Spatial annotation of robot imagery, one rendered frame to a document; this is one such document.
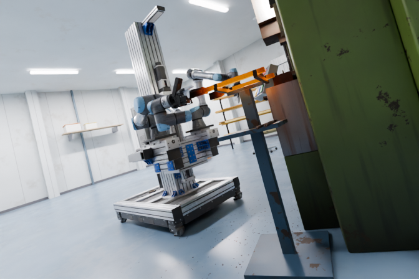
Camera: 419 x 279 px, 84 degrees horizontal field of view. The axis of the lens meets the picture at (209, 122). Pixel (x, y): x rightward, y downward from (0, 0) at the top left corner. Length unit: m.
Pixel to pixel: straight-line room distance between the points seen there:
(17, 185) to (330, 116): 9.46
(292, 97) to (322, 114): 0.32
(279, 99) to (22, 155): 9.18
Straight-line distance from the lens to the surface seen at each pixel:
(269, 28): 1.76
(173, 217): 1.99
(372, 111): 1.29
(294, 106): 1.51
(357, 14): 1.34
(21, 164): 9.89
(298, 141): 1.53
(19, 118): 10.12
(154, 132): 2.11
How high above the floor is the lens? 0.73
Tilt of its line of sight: 3 degrees up
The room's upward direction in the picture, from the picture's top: 15 degrees counter-clockwise
